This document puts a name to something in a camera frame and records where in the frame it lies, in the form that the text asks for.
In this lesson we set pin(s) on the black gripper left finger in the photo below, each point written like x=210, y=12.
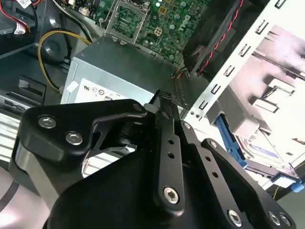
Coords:
x=59, y=124

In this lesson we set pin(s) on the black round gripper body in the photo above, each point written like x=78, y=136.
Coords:
x=114, y=190

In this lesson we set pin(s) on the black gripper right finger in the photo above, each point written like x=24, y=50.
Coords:
x=209, y=164

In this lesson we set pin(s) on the hard disk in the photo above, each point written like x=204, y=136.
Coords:
x=262, y=151

